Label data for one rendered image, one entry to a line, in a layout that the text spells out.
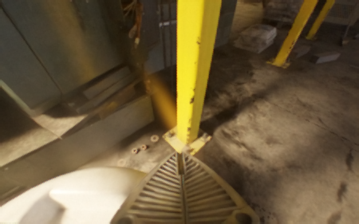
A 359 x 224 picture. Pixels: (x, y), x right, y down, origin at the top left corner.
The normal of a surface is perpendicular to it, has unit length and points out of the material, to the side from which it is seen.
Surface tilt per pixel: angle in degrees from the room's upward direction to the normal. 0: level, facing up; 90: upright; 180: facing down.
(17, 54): 90
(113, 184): 7
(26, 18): 90
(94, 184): 1
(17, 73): 90
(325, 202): 0
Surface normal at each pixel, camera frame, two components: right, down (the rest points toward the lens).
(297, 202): 0.01, -0.71
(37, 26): 0.89, 0.33
